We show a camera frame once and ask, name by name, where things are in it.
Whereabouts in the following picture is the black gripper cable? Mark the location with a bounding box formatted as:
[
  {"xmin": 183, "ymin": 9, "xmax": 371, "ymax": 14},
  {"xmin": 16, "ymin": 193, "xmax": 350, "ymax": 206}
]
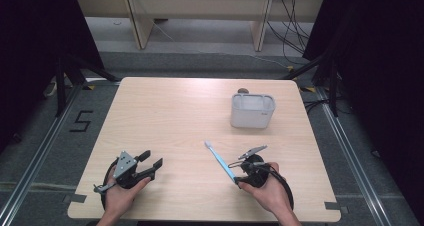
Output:
[
  {"xmin": 100, "ymin": 157, "xmax": 120, "ymax": 211},
  {"xmin": 269, "ymin": 169, "xmax": 295, "ymax": 211}
]

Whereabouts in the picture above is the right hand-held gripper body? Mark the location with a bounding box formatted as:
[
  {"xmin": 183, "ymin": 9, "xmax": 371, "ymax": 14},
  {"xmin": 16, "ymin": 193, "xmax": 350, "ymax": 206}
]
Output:
[{"xmin": 228, "ymin": 144, "xmax": 278, "ymax": 189}]

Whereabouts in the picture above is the black metal stand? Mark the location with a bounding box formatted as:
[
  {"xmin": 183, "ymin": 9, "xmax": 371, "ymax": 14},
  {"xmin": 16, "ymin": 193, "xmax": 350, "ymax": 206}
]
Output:
[
  {"xmin": 281, "ymin": 49, "xmax": 340, "ymax": 118},
  {"xmin": 54, "ymin": 53, "xmax": 122, "ymax": 118}
]

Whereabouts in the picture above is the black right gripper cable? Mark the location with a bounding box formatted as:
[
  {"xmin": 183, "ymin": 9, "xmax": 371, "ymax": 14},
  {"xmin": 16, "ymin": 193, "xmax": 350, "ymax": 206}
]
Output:
[{"xmin": 269, "ymin": 169, "xmax": 295, "ymax": 211}]

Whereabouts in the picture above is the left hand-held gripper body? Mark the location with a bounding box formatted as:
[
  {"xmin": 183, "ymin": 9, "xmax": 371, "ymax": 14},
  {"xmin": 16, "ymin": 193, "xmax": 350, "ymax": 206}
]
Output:
[{"xmin": 93, "ymin": 150, "xmax": 156, "ymax": 195}]

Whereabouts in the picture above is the blue toothbrush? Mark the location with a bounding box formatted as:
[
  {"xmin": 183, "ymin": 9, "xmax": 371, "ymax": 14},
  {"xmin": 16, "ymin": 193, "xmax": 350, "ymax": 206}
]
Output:
[{"xmin": 204, "ymin": 139, "xmax": 240, "ymax": 184}]

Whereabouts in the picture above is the person's right hand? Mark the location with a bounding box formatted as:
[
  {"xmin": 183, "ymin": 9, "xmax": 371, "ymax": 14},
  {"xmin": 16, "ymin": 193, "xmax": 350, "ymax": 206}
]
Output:
[{"xmin": 237, "ymin": 162, "xmax": 292, "ymax": 219}]

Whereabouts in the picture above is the black curtain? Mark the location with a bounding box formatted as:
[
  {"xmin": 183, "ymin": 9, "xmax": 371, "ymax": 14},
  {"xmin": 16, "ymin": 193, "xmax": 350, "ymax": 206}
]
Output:
[
  {"xmin": 0, "ymin": 0, "xmax": 106, "ymax": 155},
  {"xmin": 301, "ymin": 0, "xmax": 424, "ymax": 217}
]

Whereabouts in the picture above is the white plastic container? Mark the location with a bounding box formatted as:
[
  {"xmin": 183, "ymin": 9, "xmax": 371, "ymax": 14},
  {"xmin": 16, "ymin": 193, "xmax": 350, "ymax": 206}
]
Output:
[{"xmin": 230, "ymin": 92, "xmax": 277, "ymax": 130}]

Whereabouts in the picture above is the black floor cable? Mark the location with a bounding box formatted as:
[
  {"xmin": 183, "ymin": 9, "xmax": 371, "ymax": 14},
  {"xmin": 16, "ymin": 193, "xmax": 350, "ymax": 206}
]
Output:
[{"xmin": 302, "ymin": 98, "xmax": 335, "ymax": 115}]

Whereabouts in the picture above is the person's left hand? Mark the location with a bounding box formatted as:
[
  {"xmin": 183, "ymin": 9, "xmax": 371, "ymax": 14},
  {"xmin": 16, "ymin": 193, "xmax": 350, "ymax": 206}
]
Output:
[{"xmin": 104, "ymin": 165, "xmax": 152, "ymax": 218}]

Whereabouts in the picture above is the bundle of black cables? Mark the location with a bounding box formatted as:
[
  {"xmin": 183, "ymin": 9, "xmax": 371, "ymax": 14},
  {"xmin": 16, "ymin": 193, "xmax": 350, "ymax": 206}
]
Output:
[{"xmin": 265, "ymin": 0, "xmax": 316, "ymax": 66}]

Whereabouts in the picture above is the metal floor rail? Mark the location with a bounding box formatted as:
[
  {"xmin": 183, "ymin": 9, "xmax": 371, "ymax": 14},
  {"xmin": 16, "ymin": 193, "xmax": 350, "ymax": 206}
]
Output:
[
  {"xmin": 0, "ymin": 83, "xmax": 85, "ymax": 226},
  {"xmin": 314, "ymin": 85, "xmax": 395, "ymax": 226}
]

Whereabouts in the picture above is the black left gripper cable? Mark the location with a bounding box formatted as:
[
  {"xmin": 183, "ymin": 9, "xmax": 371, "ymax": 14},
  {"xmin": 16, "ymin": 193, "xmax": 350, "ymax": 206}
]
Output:
[{"xmin": 100, "ymin": 157, "xmax": 120, "ymax": 211}]

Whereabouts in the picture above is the grey tape strip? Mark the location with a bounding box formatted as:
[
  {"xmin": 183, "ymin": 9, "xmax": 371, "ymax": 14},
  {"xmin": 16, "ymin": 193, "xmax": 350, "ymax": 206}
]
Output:
[
  {"xmin": 62, "ymin": 193, "xmax": 88, "ymax": 204},
  {"xmin": 324, "ymin": 201, "xmax": 350, "ymax": 215}
]

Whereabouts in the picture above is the white object on floor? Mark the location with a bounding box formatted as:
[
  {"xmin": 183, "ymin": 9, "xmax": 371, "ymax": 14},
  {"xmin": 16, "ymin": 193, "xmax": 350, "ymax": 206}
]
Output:
[{"xmin": 42, "ymin": 77, "xmax": 68, "ymax": 99}]

